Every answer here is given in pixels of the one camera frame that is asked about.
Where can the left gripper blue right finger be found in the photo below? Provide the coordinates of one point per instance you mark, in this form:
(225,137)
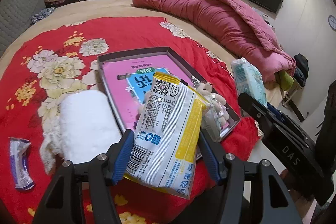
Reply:
(213,156)

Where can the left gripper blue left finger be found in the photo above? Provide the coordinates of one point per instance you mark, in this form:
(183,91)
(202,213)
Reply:
(119,154)

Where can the yellow white wipes pack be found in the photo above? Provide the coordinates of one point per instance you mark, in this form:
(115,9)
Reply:
(165,143)

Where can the teddy bear pink dress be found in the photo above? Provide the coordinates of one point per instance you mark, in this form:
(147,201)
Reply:
(219,102)

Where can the green flower tissue pack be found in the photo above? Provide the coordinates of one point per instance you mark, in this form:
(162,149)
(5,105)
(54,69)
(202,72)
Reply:
(249,80)

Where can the blue white small wrapper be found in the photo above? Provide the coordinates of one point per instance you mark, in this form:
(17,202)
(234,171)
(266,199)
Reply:
(19,164)

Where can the teddy bear purple dress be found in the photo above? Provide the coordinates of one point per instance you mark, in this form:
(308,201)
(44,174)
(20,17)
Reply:
(142,105)

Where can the dark framed pink tray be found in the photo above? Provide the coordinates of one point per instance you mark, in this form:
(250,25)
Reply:
(128,75)

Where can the green pillow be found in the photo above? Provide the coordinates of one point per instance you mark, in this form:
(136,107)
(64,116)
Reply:
(284,80)

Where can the red floral blanket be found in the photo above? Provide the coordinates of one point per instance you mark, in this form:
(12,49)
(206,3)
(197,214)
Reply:
(60,62)

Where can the pink folded quilt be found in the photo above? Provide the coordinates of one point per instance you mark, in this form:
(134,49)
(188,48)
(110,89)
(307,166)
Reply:
(234,25)

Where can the blue patterned cloth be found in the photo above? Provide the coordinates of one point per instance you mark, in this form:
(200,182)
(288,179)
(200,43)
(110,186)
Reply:
(41,15)

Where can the grey quilted sofa cover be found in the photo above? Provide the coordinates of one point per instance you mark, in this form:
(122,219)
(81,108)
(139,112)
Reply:
(16,18)

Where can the round wall clock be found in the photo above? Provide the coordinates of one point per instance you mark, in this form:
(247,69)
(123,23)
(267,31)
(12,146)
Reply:
(332,22)

